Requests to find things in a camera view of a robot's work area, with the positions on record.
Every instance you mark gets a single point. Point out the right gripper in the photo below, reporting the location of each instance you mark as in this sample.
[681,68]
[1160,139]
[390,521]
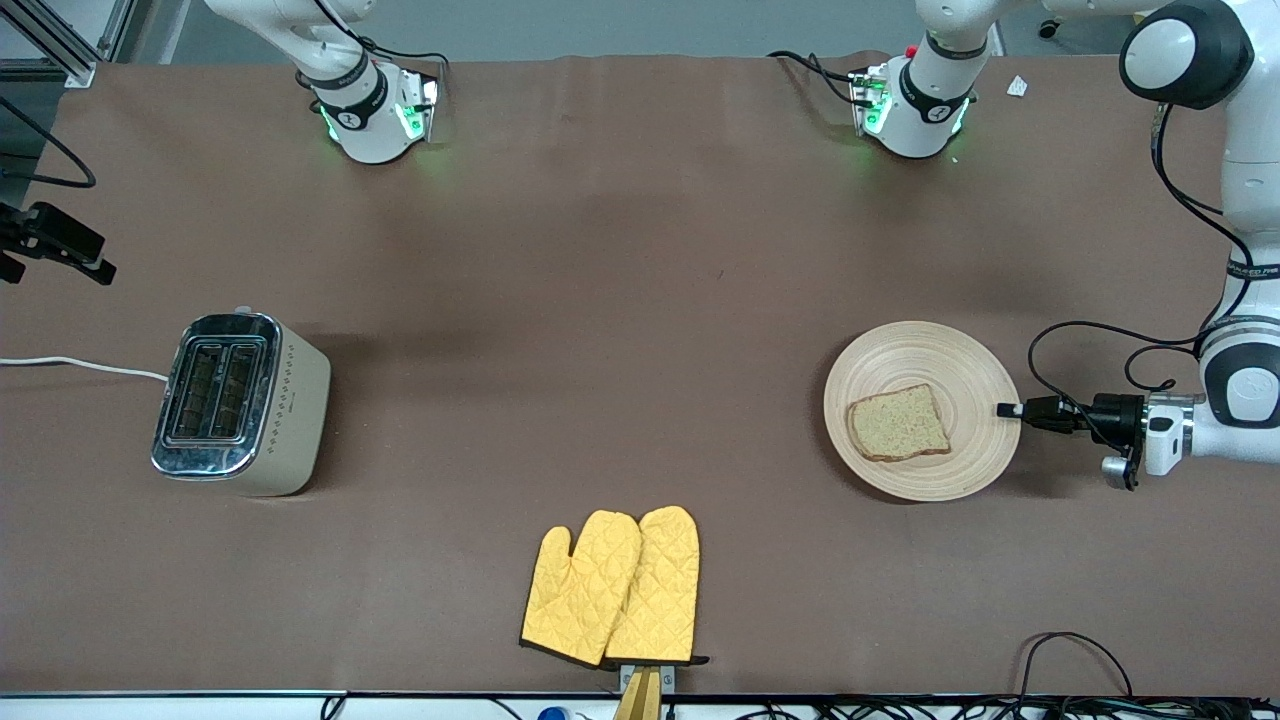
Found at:
[50,236]

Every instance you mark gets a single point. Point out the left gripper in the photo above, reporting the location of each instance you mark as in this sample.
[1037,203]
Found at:
[1112,412]

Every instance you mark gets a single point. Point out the round wooden plate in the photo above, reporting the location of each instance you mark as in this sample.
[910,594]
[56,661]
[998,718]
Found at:
[920,350]

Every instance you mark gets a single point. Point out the brown bread toast slice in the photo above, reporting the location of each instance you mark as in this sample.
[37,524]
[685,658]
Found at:
[898,425]

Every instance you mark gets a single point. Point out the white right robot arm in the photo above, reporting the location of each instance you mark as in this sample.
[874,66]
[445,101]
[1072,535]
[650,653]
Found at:
[360,120]

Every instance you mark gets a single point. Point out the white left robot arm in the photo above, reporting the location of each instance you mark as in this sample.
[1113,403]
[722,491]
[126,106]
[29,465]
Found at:
[1250,150]

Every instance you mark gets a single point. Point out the beige chrome toaster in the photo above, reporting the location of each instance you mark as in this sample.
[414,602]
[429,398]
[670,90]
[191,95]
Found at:
[290,420]

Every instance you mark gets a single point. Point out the white paper scrap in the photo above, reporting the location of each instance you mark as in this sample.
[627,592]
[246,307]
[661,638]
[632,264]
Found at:
[1017,87]

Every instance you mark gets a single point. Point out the black chair caster wheel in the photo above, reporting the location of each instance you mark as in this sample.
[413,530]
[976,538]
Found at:
[1048,29]

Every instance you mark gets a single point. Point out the yellow quilted oven mitt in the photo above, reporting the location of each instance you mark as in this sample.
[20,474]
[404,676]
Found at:
[578,590]
[662,590]

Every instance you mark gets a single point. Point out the wooden stick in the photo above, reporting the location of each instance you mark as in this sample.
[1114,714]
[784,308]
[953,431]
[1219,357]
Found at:
[640,700]

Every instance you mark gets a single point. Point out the aluminium frame profile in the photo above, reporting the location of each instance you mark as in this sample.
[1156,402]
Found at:
[60,45]

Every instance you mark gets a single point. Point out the small metal bracket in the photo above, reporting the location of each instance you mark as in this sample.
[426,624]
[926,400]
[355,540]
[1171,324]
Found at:
[668,677]

